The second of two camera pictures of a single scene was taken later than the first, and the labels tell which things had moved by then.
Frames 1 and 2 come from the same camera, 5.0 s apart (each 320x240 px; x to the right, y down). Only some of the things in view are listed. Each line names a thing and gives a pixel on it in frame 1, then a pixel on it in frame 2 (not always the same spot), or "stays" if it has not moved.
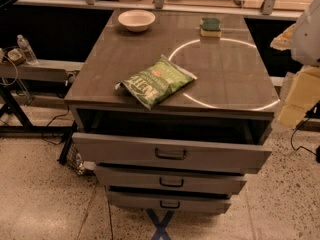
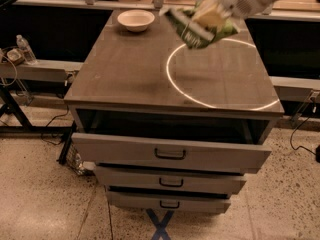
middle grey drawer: [170, 180] stays
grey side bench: [53, 70] stays
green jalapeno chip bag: [154, 84] to [194, 34]
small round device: [15, 55] stays
